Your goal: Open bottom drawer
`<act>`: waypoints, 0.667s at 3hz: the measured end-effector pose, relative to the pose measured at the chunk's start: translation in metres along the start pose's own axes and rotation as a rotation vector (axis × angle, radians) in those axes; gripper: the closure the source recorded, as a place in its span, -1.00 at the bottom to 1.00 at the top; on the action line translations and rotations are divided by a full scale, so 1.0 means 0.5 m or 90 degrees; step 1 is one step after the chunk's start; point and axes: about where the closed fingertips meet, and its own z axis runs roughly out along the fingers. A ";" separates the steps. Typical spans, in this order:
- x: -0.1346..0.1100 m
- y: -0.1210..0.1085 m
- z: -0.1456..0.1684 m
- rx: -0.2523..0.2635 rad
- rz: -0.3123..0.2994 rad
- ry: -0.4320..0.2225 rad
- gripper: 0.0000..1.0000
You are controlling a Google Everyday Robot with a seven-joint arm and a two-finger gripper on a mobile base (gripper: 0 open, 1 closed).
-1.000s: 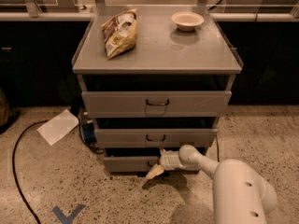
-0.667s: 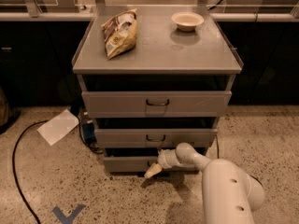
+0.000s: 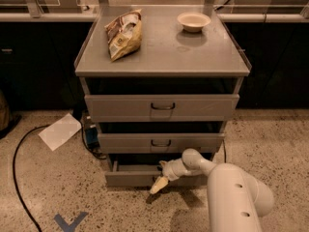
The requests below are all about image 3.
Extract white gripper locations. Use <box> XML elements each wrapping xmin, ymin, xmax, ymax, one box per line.
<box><xmin>150</xmin><ymin>159</ymin><xmax>192</xmax><ymax>194</ymax></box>

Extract grey bottom drawer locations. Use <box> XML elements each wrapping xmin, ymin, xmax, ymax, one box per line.
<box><xmin>105</xmin><ymin>161</ymin><xmax>207</xmax><ymax>187</ymax></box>

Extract grey drawer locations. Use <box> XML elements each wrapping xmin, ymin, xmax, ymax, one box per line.
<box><xmin>98</xmin><ymin>133</ymin><xmax>224</xmax><ymax>154</ymax></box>
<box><xmin>85</xmin><ymin>95</ymin><xmax>239</xmax><ymax>122</ymax></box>
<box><xmin>105</xmin><ymin>161</ymin><xmax>207</xmax><ymax>187</ymax></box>

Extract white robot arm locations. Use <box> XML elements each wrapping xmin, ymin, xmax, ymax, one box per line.
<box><xmin>150</xmin><ymin>148</ymin><xmax>274</xmax><ymax>232</ymax></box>

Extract grey middle drawer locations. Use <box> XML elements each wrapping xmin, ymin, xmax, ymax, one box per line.
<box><xmin>98</xmin><ymin>133</ymin><xmax>224</xmax><ymax>154</ymax></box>

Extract grey metal drawer cabinet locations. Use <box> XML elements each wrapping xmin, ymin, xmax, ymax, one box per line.
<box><xmin>75</xmin><ymin>6</ymin><xmax>250</xmax><ymax>172</ymax></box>

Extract grey top drawer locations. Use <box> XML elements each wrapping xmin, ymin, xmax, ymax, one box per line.
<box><xmin>85</xmin><ymin>95</ymin><xmax>239</xmax><ymax>122</ymax></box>

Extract blue power box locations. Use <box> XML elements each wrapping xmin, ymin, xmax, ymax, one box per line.
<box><xmin>82</xmin><ymin>113</ymin><xmax>99</xmax><ymax>149</ymax></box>

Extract blue tape floor marker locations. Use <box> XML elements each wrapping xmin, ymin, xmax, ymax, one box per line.
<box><xmin>54</xmin><ymin>212</ymin><xmax>88</xmax><ymax>232</ymax></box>

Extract white paper sheet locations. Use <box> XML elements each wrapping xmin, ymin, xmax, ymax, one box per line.
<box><xmin>39</xmin><ymin>113</ymin><xmax>81</xmax><ymax>151</ymax></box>

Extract yellow brown chip bag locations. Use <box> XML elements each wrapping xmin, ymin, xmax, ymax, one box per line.
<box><xmin>104</xmin><ymin>10</ymin><xmax>142</xmax><ymax>62</ymax></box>

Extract white paper bowl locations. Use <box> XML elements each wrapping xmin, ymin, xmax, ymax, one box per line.
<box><xmin>177</xmin><ymin>13</ymin><xmax>211</xmax><ymax>33</ymax></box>

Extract black cable right floor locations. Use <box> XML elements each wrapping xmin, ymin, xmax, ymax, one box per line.
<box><xmin>221</xmin><ymin>139</ymin><xmax>227</xmax><ymax>164</ymax></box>

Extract black cable floor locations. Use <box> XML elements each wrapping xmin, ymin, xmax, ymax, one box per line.
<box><xmin>221</xmin><ymin>139</ymin><xmax>227</xmax><ymax>164</ymax></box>
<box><xmin>12</xmin><ymin>124</ymin><xmax>51</xmax><ymax>232</ymax></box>

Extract black cable left floor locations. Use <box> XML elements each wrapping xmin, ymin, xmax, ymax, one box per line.
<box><xmin>12</xmin><ymin>124</ymin><xmax>51</xmax><ymax>232</ymax></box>

